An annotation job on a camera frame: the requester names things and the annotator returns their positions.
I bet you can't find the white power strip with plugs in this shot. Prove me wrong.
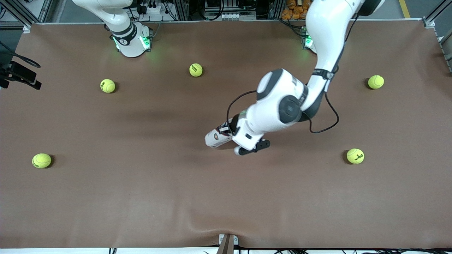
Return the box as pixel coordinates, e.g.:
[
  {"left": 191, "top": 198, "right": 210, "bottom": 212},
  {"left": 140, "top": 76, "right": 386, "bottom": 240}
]
[{"left": 138, "top": 3, "right": 167, "bottom": 15}]

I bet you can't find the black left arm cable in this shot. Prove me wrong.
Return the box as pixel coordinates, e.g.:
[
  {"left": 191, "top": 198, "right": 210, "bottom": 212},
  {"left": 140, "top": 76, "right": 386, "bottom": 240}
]
[{"left": 226, "top": 14, "right": 361, "bottom": 134}]

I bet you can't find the orange bread roll pile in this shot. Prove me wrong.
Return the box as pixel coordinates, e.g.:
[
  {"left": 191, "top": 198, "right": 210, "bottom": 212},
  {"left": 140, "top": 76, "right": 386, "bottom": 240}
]
[{"left": 281, "top": 0, "right": 311, "bottom": 20}]

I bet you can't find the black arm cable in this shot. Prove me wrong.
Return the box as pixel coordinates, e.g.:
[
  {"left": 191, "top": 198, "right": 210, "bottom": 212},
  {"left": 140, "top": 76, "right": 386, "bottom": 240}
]
[
  {"left": 0, "top": 42, "right": 41, "bottom": 68},
  {"left": 226, "top": 14, "right": 361, "bottom": 134}
]

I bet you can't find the white terminal strip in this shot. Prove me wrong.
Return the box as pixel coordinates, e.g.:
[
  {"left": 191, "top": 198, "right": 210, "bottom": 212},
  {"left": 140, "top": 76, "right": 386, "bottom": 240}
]
[{"left": 220, "top": 12, "right": 257, "bottom": 20}]

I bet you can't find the brown camera mount post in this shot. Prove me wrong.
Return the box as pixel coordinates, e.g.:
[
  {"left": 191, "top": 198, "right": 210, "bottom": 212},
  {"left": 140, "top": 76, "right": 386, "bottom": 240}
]
[{"left": 216, "top": 235, "right": 235, "bottom": 254}]

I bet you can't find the silver aluminium frame profile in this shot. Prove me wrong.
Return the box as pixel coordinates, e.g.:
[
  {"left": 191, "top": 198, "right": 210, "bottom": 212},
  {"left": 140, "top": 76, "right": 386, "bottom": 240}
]
[
  {"left": 422, "top": 0, "right": 452, "bottom": 73},
  {"left": 176, "top": 0, "right": 189, "bottom": 21},
  {"left": 269, "top": 0, "right": 285, "bottom": 20},
  {"left": 0, "top": 0, "right": 53, "bottom": 34}
]

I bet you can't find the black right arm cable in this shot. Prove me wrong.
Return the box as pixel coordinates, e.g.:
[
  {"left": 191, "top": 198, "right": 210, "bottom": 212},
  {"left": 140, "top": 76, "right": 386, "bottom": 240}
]
[{"left": 0, "top": 42, "right": 41, "bottom": 68}]

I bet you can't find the brown table mat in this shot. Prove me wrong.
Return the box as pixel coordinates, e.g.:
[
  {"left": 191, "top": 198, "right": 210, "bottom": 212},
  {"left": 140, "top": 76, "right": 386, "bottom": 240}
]
[{"left": 0, "top": 19, "right": 452, "bottom": 249}]

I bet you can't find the white blue tennis ball can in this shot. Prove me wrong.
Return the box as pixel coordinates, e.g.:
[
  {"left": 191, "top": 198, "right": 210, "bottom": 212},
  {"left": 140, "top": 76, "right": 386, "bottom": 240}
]
[{"left": 204, "top": 120, "right": 236, "bottom": 148}]

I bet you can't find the silver metal bracket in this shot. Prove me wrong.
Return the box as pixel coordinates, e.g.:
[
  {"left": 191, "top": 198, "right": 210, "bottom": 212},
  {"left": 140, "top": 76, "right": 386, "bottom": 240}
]
[{"left": 219, "top": 234, "right": 239, "bottom": 246}]

